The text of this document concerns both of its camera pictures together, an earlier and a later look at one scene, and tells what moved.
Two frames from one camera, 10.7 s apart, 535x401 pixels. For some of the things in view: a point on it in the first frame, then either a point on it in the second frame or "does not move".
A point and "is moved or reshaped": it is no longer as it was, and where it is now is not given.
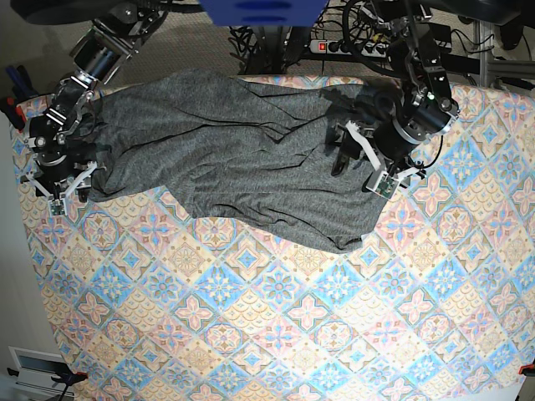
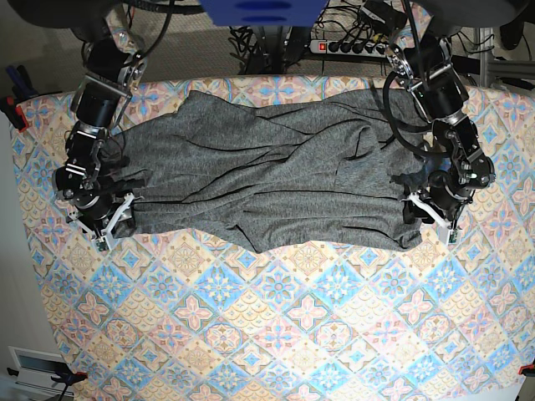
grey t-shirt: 267,154 is moved or reshaped
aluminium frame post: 490,69 does not move
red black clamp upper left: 13,112 does not move
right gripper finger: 351,149 → 411,212
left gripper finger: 84,189 → 124,225
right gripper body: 383,183 → 449,233
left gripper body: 58,201 → 100,238
